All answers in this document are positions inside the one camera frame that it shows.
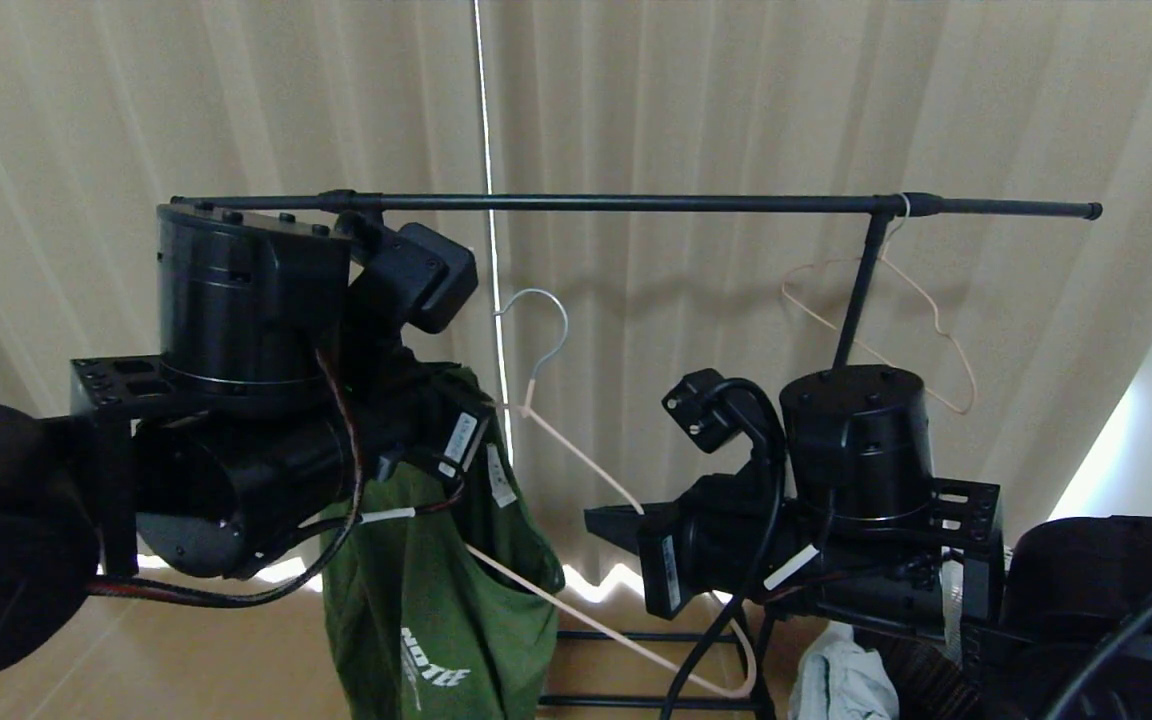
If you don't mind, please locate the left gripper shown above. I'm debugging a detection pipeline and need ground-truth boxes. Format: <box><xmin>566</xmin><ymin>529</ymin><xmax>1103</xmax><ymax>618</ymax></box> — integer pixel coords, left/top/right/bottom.
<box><xmin>131</xmin><ymin>350</ymin><xmax>495</xmax><ymax>583</ymax></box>

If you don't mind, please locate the beige curtain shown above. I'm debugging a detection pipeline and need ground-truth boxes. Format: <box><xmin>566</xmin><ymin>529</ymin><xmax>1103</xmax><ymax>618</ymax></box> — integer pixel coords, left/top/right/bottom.
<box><xmin>0</xmin><ymin>0</ymin><xmax>1152</xmax><ymax>591</ymax></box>

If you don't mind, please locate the pale grey garment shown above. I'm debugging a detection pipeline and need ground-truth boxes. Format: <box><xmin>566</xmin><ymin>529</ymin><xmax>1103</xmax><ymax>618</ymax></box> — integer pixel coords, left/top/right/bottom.
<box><xmin>788</xmin><ymin>635</ymin><xmax>899</xmax><ymax>720</ymax></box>

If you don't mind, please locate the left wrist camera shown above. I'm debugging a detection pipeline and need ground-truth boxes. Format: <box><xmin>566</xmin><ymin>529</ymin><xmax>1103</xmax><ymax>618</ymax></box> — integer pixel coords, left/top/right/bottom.
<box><xmin>341</xmin><ymin>213</ymin><xmax>480</xmax><ymax>351</ymax></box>

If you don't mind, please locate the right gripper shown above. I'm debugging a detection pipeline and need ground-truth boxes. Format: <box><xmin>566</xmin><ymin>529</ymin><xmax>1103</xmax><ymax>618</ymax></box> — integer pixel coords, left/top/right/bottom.
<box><xmin>584</xmin><ymin>472</ymin><xmax>947</xmax><ymax>636</ymax></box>

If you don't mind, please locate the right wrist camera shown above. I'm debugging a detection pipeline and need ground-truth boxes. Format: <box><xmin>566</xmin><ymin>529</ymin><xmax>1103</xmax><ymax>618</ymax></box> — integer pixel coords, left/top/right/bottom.
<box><xmin>663</xmin><ymin>368</ymin><xmax>787</xmax><ymax>473</ymax></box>

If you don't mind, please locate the green printed shirt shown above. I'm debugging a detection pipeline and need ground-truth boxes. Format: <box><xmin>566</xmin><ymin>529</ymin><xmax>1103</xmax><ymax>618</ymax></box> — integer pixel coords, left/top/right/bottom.
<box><xmin>321</xmin><ymin>365</ymin><xmax>567</xmax><ymax>720</ymax></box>

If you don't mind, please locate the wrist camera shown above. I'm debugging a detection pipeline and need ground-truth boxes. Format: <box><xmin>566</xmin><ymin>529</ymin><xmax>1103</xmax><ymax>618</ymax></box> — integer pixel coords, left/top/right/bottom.
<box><xmin>663</xmin><ymin>368</ymin><xmax>787</xmax><ymax>473</ymax></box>
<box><xmin>341</xmin><ymin>213</ymin><xmax>480</xmax><ymax>351</ymax></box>

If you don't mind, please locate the black clothes rack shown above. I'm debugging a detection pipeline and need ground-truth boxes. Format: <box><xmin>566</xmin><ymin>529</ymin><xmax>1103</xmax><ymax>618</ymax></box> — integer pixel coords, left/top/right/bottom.
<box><xmin>171</xmin><ymin>188</ymin><xmax>1104</xmax><ymax>716</ymax></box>

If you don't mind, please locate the pink clothes hanger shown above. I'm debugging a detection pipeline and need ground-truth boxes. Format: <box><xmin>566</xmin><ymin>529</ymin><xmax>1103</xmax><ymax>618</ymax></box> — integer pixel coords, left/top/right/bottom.
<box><xmin>781</xmin><ymin>222</ymin><xmax>977</xmax><ymax>416</ymax></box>
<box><xmin>464</xmin><ymin>288</ymin><xmax>759</xmax><ymax>699</ymax></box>

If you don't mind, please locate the white laundry basket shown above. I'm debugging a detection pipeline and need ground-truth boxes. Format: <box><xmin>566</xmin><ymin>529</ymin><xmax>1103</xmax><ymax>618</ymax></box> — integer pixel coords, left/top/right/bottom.
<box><xmin>876</xmin><ymin>555</ymin><xmax>972</xmax><ymax>720</ymax></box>

